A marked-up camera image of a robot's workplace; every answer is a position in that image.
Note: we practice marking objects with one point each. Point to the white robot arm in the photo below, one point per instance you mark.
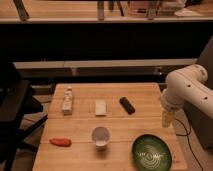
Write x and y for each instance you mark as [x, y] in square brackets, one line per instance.
[186, 84]

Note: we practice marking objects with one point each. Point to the cream cylindrical pusher tool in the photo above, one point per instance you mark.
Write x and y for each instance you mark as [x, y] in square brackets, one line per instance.
[167, 119]

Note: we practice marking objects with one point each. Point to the black eraser block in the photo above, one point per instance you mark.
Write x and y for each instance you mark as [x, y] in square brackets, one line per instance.
[127, 105]

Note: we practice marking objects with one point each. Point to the black chair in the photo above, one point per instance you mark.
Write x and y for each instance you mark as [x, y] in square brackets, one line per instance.
[16, 100]

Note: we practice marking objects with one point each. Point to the green patterned bowl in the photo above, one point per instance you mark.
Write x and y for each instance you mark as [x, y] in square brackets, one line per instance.
[151, 153]

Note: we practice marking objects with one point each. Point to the white rectangular sponge block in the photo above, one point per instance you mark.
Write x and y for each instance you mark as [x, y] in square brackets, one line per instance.
[100, 108]

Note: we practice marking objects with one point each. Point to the white glue bottle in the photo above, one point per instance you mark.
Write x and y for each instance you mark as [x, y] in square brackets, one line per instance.
[67, 102]

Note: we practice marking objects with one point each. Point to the white paper cup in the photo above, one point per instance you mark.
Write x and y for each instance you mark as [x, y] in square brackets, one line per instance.
[100, 137]

